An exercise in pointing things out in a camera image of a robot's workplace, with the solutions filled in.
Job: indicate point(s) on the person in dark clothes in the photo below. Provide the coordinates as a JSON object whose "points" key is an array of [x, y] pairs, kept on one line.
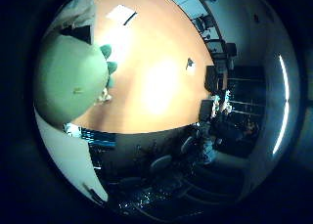
{"points": [[233, 137]]}

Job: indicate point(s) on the blue striped panel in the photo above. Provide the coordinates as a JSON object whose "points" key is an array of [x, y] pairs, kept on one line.
{"points": [[98, 137]]}

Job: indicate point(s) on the dark office chair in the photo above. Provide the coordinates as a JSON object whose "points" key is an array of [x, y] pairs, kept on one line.
{"points": [[160, 163], [187, 145]]}

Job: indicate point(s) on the white paper sheet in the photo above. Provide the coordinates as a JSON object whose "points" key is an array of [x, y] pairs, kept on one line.
{"points": [[121, 14]]}

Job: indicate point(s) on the green plush toy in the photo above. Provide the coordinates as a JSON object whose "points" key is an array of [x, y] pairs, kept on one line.
{"points": [[70, 80]]}

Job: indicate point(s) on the black monitor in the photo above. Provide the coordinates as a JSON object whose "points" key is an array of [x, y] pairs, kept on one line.
{"points": [[211, 79]]}

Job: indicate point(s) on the small black white tag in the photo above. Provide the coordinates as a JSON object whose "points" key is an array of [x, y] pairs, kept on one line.
{"points": [[190, 64]]}

